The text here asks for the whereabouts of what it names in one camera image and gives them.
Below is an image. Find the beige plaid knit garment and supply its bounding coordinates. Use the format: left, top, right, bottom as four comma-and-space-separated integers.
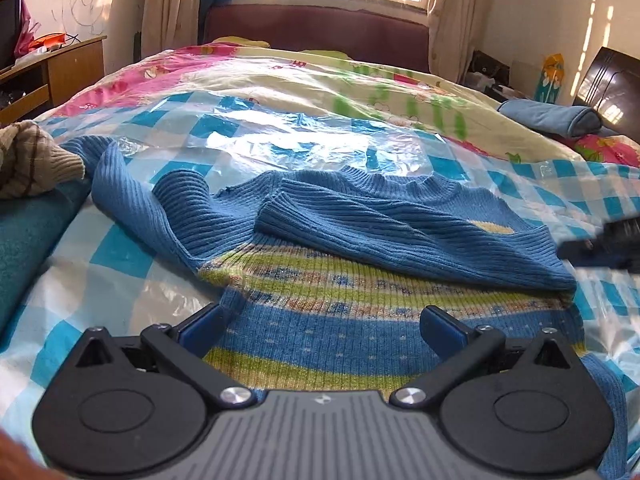
0, 120, 85, 200

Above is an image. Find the beige curtain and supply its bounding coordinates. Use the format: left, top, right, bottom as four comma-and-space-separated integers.
425, 0, 492, 82
141, 0, 200, 58

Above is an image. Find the yellow flower picture panel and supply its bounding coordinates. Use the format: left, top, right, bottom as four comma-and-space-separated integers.
534, 53, 564, 104

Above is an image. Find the orange item on cabinet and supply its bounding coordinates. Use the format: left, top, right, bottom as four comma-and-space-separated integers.
28, 32, 66, 51

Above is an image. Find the wooden side cabinet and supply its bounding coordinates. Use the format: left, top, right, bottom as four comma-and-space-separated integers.
1, 36, 106, 126

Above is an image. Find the black television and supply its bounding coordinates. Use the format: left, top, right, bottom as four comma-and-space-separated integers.
0, 0, 22, 70

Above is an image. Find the dark red headboard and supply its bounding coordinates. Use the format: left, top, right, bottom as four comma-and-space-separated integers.
203, 4, 430, 73

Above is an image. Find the dark brown wooden board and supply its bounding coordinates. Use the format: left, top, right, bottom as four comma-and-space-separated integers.
573, 47, 640, 142

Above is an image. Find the folded light blue cloth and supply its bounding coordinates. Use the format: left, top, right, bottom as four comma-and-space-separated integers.
498, 99, 603, 139

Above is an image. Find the right beige curtain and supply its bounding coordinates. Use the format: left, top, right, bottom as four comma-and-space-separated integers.
425, 0, 492, 82

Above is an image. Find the left beige curtain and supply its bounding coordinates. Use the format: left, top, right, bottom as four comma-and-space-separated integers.
141, 0, 200, 58

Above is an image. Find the teal towel blanket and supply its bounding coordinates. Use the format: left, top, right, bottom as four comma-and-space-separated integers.
0, 179, 90, 333

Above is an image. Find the blue striped knit sweater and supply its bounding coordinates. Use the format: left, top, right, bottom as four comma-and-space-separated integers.
60, 135, 629, 479

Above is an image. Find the floral pink green quilt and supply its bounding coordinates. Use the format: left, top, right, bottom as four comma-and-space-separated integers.
50, 39, 639, 168

